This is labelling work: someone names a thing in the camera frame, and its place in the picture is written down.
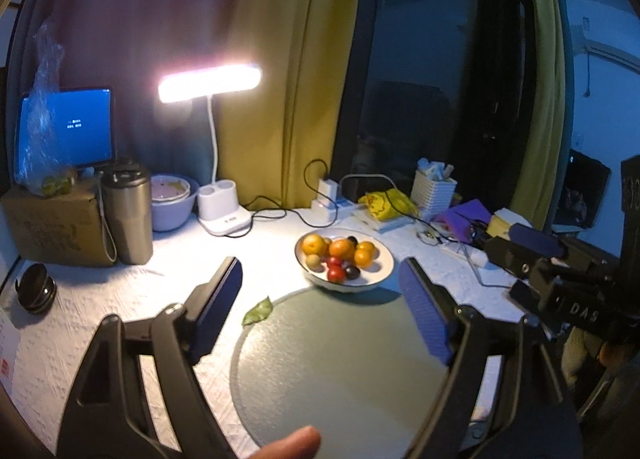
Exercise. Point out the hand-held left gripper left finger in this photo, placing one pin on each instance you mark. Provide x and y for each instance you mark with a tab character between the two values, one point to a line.
222	299

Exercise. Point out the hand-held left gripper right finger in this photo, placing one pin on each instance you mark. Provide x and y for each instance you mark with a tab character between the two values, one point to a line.
422	309

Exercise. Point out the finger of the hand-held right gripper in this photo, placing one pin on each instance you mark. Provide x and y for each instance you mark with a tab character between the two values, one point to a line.
510	251
535	238

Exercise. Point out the dark plum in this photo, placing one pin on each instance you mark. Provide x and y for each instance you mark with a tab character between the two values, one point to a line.
352	272

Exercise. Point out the red tomato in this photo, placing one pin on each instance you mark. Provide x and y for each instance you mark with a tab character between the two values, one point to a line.
334	262
336	275

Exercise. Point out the small yellow fruit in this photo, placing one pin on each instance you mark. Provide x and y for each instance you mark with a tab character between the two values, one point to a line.
314	261

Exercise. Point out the white round plate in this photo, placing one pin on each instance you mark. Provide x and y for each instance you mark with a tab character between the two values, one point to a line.
325	285

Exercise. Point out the round grey glass mat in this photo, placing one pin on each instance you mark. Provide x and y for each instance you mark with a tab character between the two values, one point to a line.
340	369

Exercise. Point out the person's right hand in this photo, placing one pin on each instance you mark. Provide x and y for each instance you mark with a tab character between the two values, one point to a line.
614	356

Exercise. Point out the person's left hand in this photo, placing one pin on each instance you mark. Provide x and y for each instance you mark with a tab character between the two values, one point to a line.
292	445

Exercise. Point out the yellow box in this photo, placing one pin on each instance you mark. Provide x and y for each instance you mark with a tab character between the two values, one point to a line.
500	224

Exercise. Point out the green leaf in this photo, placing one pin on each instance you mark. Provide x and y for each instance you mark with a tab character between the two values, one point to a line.
257	311

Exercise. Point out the white flat strip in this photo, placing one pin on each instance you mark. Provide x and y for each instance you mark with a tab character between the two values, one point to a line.
460	251

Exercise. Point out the purple cloth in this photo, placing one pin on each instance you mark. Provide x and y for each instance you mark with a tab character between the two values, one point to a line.
462	219

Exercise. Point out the white textured tablecloth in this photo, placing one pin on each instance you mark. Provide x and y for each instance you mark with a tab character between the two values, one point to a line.
165	279

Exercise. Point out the dark framed picture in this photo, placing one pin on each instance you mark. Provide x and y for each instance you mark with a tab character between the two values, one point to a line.
582	189

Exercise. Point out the eyeglasses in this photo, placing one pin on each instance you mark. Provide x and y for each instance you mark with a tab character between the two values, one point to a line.
427	236

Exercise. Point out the white desk lamp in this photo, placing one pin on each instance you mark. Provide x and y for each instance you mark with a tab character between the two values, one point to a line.
222	211

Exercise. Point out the white flat box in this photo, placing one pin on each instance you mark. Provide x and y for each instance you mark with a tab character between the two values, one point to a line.
385	225

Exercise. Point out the white perforated basket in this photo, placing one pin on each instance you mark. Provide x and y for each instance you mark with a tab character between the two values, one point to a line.
432	196

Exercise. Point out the pale purple bowl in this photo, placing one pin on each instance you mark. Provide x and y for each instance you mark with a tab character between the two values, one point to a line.
172	216

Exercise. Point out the large orange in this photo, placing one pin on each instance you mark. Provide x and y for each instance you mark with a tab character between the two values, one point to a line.
315	243

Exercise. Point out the yellow snack bag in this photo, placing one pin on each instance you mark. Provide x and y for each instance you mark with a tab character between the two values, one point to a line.
385	203

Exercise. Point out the pale crumpled packet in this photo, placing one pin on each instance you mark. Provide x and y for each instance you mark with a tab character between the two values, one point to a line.
432	169

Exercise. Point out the small white bowl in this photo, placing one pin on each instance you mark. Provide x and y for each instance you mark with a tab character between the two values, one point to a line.
170	188

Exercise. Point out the steel tumbler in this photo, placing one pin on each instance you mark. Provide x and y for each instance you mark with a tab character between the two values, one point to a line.
127	219

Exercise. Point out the white power strip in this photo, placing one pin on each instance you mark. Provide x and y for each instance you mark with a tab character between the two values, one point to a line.
345	206

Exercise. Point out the olive curtain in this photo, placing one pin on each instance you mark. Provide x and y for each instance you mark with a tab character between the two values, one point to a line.
542	89

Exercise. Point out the white charger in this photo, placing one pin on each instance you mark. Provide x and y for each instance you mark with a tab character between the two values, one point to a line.
327	189

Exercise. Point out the black round cap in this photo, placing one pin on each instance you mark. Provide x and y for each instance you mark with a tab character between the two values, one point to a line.
37	289

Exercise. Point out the cardboard box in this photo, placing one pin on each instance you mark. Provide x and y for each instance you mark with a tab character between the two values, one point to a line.
50	229

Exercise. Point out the dark window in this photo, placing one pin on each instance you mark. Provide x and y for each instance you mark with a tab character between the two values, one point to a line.
440	64

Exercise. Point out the white air conditioner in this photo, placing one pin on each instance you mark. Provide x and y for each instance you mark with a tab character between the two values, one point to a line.
610	46

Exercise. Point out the white paper with red mark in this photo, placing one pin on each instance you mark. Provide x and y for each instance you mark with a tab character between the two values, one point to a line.
7	349

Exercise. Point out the laptop screen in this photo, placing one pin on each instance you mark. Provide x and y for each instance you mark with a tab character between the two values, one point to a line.
80	126

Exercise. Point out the yellow curtain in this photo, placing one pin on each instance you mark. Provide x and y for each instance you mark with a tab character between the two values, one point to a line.
300	64

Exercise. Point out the clear plastic bag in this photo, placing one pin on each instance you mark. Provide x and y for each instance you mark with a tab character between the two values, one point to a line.
42	89

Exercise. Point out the dark curtain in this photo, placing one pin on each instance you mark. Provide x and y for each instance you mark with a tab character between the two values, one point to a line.
125	14

